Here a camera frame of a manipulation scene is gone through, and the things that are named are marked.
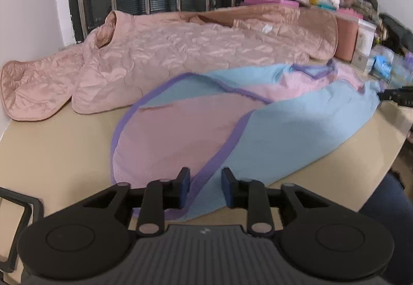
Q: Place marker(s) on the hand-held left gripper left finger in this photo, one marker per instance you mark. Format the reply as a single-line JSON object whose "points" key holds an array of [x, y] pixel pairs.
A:
{"points": [[182, 188]]}

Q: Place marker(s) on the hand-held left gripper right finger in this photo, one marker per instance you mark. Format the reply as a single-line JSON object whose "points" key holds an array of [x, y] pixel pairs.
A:
{"points": [[229, 188]]}

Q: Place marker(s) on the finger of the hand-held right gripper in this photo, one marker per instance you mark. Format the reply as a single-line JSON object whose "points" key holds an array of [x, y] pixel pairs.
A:
{"points": [[397, 98], [403, 89]]}

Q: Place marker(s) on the pink blue purple pastel garment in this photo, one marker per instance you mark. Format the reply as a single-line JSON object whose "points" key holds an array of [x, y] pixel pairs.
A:
{"points": [[290, 130]]}

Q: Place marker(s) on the pile of blue packets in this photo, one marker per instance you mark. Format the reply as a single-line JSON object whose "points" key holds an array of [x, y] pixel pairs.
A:
{"points": [[390, 65]]}

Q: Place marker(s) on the dark cloth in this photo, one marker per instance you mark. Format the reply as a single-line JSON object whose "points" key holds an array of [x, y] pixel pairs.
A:
{"points": [[395, 33]]}

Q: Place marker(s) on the white packet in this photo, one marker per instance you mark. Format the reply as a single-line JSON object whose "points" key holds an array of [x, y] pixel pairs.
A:
{"points": [[363, 42]]}

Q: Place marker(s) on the salmon pink storage box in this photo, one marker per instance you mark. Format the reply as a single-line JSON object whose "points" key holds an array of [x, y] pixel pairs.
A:
{"points": [[347, 36]]}

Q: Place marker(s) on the white yellow plush toy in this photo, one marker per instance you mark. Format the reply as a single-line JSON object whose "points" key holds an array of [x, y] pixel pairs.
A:
{"points": [[324, 0]]}

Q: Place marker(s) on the person's leg in jeans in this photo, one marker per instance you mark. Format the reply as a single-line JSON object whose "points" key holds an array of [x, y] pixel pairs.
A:
{"points": [[393, 223]]}

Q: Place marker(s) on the pink quilted jacket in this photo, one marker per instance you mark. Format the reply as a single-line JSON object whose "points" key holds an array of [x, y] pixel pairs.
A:
{"points": [[161, 55]]}

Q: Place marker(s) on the pink flat box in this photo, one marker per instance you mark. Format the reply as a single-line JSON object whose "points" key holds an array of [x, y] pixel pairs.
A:
{"points": [[267, 0]]}

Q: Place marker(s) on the black tray frame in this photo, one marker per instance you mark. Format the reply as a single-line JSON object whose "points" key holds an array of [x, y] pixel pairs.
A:
{"points": [[35, 207]]}

